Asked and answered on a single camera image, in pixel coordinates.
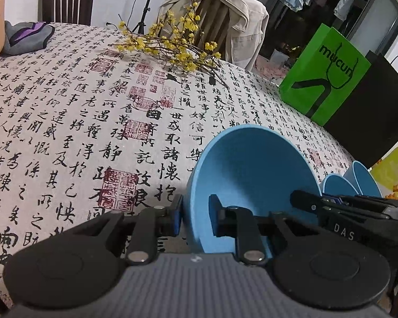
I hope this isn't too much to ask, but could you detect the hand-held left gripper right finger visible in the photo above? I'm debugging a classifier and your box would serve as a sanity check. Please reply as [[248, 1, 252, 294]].
[[208, 194, 306, 266]]

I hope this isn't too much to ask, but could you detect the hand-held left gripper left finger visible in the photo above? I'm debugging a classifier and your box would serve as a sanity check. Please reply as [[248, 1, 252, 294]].
[[63, 194, 184, 266]]

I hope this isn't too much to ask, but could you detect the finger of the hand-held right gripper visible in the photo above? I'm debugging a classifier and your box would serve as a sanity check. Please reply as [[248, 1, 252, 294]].
[[290, 189, 326, 221], [322, 195, 398, 210]]

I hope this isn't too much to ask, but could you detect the blue bowl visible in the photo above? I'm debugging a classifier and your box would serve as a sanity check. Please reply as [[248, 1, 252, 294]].
[[322, 174, 360, 197], [185, 124, 322, 260], [343, 161, 383, 198]]

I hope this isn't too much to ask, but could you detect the yellow-green printed bag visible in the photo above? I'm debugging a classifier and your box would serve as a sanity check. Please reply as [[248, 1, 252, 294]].
[[370, 141, 398, 202]]

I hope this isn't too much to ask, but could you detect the black paper bag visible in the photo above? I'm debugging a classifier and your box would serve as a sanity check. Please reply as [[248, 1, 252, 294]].
[[325, 50, 398, 169]]

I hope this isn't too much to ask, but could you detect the green paper bag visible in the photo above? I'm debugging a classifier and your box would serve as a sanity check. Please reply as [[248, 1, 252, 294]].
[[279, 23, 372, 126]]

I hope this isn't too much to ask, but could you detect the calligraphy printed tablecloth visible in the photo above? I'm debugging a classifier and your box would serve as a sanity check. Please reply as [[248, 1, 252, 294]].
[[0, 23, 355, 308]]

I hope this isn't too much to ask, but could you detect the yellow flower branch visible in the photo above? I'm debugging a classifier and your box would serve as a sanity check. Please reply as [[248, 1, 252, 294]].
[[114, 2, 231, 88]]

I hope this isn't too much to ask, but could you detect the black framed glass door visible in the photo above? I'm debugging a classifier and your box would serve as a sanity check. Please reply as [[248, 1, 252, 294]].
[[215, 0, 398, 70]]

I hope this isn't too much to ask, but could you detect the beige jacket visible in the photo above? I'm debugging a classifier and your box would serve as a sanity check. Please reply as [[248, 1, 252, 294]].
[[157, 0, 269, 72]]

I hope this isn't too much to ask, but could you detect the wooden chair with jacket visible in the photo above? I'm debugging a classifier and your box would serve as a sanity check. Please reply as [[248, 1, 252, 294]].
[[196, 0, 231, 62]]

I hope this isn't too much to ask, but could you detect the studio light on stand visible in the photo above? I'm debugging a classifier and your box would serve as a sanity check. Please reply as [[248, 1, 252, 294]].
[[133, 0, 160, 35]]

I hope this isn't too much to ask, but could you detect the grey purple cloth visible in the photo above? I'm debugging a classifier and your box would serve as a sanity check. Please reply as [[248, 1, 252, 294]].
[[3, 20, 55, 55]]

